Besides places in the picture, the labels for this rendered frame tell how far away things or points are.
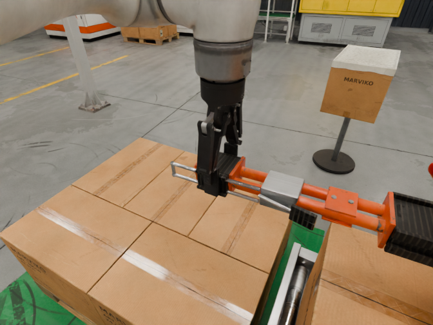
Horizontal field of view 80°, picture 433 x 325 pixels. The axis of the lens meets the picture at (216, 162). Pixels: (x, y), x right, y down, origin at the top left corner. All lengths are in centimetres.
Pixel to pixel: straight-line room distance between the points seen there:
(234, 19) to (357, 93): 187
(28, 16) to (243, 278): 104
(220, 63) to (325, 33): 739
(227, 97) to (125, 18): 19
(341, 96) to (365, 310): 173
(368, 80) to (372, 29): 565
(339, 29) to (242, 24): 738
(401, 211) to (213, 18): 42
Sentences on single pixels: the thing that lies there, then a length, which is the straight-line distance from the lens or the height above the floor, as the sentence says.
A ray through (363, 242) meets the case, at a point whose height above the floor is 95.
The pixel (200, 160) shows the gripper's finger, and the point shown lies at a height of 127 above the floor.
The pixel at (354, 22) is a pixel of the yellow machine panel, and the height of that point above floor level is 58.
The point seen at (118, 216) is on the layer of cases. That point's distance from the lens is 141.
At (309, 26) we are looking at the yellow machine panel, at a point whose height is 42.
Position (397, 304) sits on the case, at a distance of 75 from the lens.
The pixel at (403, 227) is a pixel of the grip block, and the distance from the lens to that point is 50.
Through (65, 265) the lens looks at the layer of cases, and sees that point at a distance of 132.
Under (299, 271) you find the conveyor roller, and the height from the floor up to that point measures 55.
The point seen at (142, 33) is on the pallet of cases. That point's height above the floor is 24.
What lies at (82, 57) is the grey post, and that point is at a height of 67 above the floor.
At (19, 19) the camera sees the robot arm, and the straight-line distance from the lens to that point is 26.
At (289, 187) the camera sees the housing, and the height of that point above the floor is 121.
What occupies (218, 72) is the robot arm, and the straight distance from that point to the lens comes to 40.
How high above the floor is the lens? 153
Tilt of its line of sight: 37 degrees down
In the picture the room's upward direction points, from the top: straight up
